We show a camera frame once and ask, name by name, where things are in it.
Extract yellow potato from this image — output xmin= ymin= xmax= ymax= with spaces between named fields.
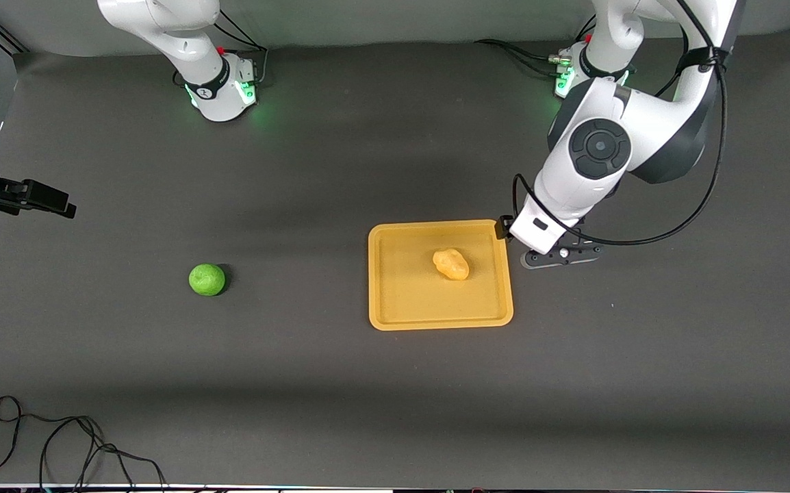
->
xmin=432 ymin=247 xmax=471 ymax=282

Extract yellow plastic tray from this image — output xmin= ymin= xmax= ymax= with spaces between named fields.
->
xmin=368 ymin=219 xmax=514 ymax=331

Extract aluminium frame rail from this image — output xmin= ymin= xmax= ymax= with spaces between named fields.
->
xmin=0 ymin=10 xmax=29 ymax=55

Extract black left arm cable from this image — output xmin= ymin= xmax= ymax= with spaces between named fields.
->
xmin=511 ymin=0 xmax=729 ymax=247

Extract black left base cables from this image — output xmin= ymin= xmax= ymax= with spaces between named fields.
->
xmin=474 ymin=14 xmax=598 ymax=77

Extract thin black loose cable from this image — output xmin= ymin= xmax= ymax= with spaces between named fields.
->
xmin=0 ymin=396 xmax=167 ymax=491

